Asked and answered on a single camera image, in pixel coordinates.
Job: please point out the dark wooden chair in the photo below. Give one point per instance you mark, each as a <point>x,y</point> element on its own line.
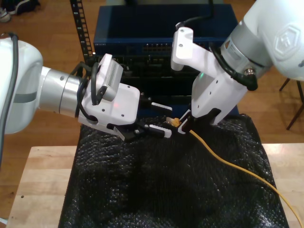
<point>294,121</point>

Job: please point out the black empty rack tray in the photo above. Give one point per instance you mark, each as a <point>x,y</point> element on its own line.
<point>164,90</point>

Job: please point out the dark blue shoe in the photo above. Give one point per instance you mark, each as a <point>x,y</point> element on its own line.
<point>21,6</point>

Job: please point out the blue Netgear network switch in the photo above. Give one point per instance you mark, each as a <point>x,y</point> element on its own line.
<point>142,23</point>

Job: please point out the white sneaker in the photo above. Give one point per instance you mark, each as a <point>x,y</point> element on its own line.
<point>2,15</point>

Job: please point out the blue base board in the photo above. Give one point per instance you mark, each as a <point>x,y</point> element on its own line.
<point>234,111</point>

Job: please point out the black Dell server unit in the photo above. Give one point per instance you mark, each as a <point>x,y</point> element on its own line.
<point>147,69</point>

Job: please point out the black bubble-wrap mat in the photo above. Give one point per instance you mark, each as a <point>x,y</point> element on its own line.
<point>142,190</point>

